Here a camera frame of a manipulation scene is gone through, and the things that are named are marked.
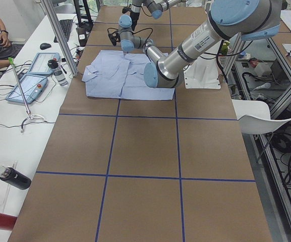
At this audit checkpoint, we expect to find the black keyboard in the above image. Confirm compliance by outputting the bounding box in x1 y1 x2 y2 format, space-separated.
59 19 73 41

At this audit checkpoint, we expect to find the black thermos bottle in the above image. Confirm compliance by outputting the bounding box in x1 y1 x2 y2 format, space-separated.
0 166 31 190

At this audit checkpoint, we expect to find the silver stick green tip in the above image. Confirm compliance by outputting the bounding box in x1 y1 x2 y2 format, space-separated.
8 57 45 133

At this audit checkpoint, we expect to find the light blue striped shirt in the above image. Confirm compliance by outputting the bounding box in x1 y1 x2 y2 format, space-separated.
82 50 174 100

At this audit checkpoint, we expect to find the blue teach pendant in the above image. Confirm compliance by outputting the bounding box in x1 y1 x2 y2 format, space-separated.
6 74 48 104
27 52 60 76

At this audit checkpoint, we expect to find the lower blue teach pendant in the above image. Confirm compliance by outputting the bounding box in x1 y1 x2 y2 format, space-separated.
6 74 48 104

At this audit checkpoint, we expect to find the aluminium frame post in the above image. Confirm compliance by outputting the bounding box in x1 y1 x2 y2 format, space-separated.
41 0 78 77

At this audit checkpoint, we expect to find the white chair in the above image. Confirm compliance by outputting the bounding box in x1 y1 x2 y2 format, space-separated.
231 99 291 163

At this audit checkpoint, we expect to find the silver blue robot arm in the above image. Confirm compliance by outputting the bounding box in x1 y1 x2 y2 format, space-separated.
108 0 282 88
122 0 186 30

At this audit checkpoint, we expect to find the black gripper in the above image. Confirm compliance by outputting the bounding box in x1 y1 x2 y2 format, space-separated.
131 12 140 31
107 28 120 46

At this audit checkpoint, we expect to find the black computer mouse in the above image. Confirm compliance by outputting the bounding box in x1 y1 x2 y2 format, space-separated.
39 43 51 50

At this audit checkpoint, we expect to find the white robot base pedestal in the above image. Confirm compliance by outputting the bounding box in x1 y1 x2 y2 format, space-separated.
184 42 221 89

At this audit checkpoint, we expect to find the clear water bottle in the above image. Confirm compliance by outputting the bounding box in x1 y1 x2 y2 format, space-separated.
47 58 68 86

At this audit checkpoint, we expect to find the upper blue teach pendant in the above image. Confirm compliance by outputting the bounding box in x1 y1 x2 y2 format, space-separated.
27 52 60 76

